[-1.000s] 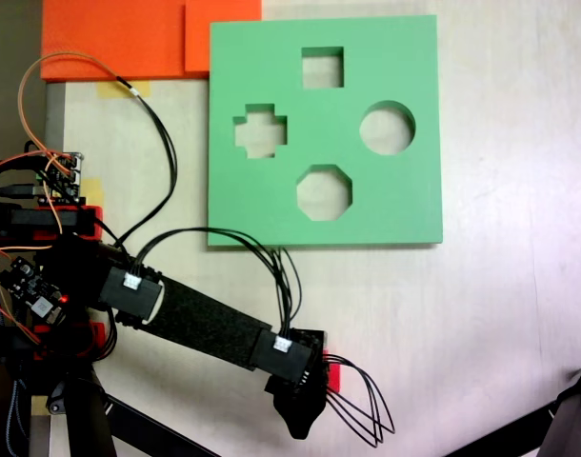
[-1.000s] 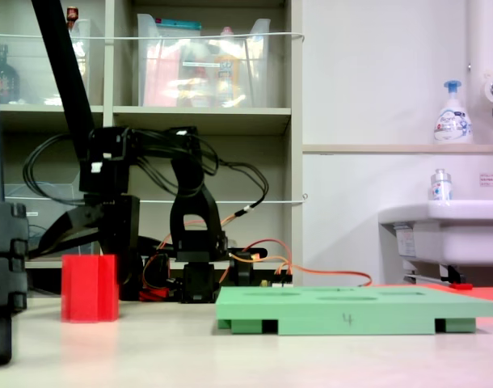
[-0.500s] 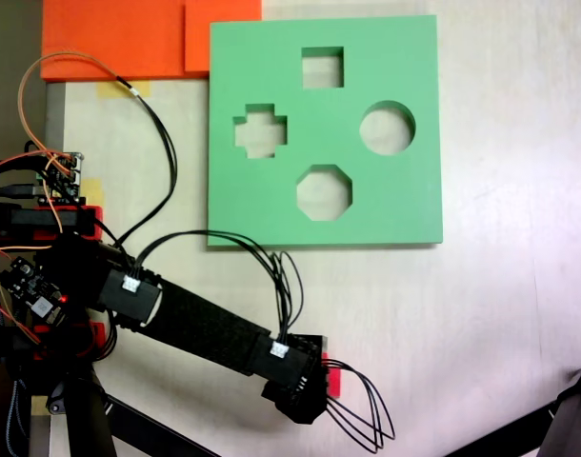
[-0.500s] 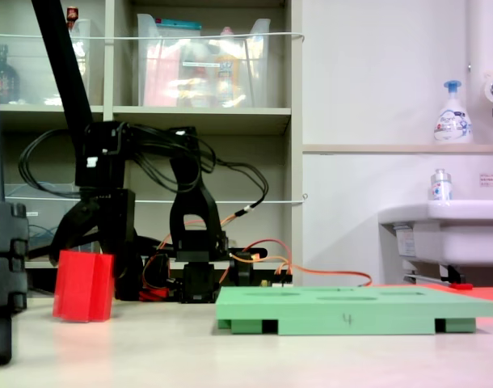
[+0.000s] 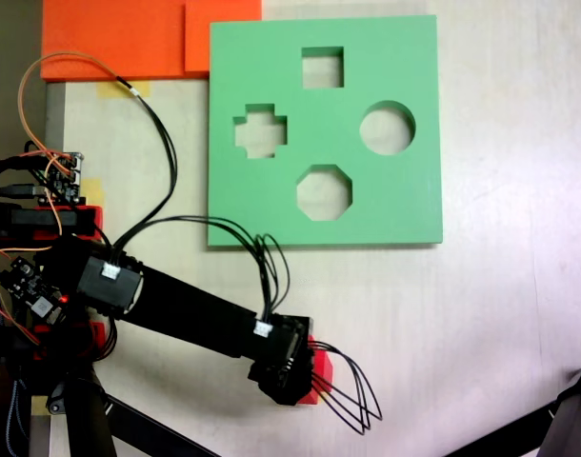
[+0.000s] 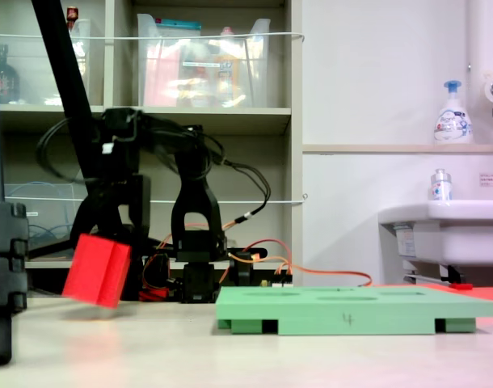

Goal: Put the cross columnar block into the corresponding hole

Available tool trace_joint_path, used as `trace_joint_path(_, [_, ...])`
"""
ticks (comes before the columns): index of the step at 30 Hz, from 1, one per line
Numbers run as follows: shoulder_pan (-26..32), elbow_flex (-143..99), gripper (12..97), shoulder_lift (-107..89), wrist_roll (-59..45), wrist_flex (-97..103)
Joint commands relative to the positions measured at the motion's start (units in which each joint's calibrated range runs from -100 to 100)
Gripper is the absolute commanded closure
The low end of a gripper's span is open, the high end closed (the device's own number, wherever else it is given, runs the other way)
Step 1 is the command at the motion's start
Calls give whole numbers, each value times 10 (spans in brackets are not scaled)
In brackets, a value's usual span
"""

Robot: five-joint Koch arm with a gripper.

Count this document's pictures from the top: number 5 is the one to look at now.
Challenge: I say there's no red cross columnar block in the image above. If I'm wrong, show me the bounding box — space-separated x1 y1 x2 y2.
297 334 335 407

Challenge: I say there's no green shape-hole board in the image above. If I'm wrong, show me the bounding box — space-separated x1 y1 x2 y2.
207 13 444 249

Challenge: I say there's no large orange foam block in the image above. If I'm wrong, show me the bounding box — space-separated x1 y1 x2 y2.
40 0 210 82

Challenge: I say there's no red base clamp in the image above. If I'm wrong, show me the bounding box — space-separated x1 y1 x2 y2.
30 321 106 361
32 204 106 239

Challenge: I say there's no black tripod leg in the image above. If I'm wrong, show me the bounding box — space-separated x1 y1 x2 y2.
442 359 581 457
45 370 220 457

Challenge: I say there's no circuit board with connectors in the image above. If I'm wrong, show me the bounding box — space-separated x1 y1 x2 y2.
35 150 87 207

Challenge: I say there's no black gripper wire loop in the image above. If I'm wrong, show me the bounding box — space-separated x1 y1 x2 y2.
312 343 384 436

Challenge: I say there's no black arm wire loop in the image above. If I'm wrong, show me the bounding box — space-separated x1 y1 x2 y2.
128 214 292 329

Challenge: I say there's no black base wire bundle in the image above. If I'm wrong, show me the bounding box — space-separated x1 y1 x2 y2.
90 316 119 366

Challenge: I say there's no long black wire pair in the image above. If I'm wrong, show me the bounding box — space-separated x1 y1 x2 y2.
110 74 180 251

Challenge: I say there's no blue white braided cable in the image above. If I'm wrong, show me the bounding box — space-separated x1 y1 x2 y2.
5 378 30 457

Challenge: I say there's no grey USB cable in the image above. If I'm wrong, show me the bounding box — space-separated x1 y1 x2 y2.
0 182 48 199

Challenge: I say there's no thick black power cable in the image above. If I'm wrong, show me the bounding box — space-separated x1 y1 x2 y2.
0 154 39 181

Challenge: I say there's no thin orange wire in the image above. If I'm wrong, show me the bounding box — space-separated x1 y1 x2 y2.
16 50 123 158

